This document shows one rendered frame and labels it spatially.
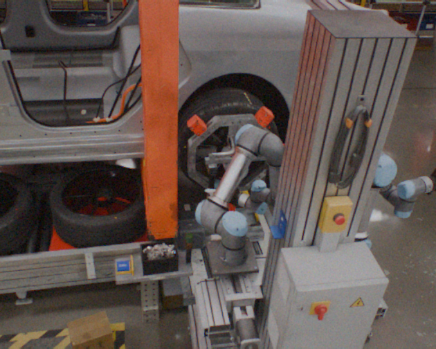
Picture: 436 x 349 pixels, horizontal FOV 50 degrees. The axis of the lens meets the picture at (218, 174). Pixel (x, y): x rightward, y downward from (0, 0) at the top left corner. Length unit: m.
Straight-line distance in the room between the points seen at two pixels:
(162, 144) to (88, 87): 1.40
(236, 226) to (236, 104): 0.93
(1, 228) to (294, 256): 1.90
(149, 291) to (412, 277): 1.88
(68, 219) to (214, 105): 1.13
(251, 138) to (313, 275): 0.78
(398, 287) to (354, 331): 1.65
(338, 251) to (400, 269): 1.89
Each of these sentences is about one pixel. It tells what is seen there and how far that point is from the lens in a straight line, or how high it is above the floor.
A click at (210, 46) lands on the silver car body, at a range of 2.77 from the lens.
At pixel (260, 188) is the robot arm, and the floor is 0.96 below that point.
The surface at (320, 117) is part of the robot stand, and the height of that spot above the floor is 1.78.
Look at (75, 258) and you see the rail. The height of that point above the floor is 0.35.
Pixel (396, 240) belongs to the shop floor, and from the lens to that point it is 3.93.
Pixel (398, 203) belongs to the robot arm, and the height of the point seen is 1.13.
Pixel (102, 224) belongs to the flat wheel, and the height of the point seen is 0.50.
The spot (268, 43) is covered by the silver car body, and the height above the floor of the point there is 1.49.
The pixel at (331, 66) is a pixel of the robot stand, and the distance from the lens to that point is 1.41.
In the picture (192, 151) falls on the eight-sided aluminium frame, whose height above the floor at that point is 0.91.
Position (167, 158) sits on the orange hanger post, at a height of 1.09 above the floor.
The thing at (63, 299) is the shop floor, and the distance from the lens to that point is 3.26.
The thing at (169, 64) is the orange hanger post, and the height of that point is 1.60.
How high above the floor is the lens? 2.46
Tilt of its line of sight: 36 degrees down
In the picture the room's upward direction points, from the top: 4 degrees clockwise
